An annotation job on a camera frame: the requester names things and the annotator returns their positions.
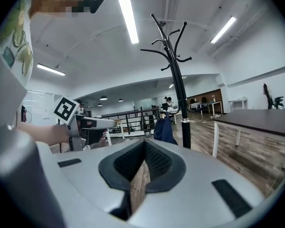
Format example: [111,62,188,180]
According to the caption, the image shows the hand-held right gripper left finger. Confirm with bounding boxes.
[35,138,148,228]

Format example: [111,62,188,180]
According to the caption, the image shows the white long table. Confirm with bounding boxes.
[200,101,223,117]

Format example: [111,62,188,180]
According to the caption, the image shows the person's left forearm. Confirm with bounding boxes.
[20,122,71,147]

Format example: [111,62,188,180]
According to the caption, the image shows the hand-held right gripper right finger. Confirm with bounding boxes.
[128,138,275,228]

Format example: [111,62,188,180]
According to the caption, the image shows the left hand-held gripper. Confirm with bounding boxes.
[53,95,117,152]

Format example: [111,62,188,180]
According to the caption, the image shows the wooden desk white legs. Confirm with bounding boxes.
[106,118,126,146]

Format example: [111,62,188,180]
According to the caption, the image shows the white cloth-covered table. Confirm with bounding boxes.
[189,102,202,112]

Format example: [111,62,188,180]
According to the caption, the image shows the black metal coat rack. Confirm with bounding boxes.
[140,13,192,150]

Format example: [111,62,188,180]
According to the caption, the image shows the black metal railing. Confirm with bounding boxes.
[101,107,162,138]

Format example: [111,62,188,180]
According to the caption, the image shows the white ceiling light bar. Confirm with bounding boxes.
[210,15,237,44]
[36,63,67,76]
[118,0,140,45]

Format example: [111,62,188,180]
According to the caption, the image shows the dark blue cap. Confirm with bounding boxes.
[153,117,179,146]

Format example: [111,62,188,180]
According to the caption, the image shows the black and green office chair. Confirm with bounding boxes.
[274,95,285,110]

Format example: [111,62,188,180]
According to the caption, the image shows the small white table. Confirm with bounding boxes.
[228,98,249,112]

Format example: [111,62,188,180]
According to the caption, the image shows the person's grey flower-print shirt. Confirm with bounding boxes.
[0,0,35,92]

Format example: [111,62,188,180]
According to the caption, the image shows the light wooden table white legs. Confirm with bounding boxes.
[166,110,184,125]

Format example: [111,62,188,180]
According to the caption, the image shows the grey table top right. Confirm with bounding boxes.
[211,108,285,171]

